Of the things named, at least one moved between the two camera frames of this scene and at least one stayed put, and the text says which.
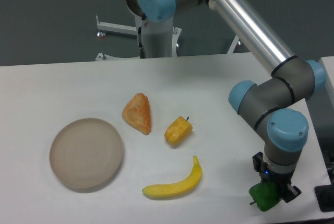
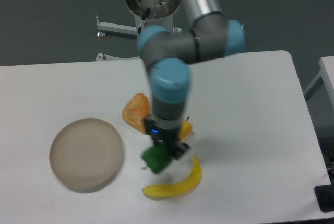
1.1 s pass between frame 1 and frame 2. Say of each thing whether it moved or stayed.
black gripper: moved
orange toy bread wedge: stayed
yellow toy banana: stayed
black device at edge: stayed
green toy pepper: moved
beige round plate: stayed
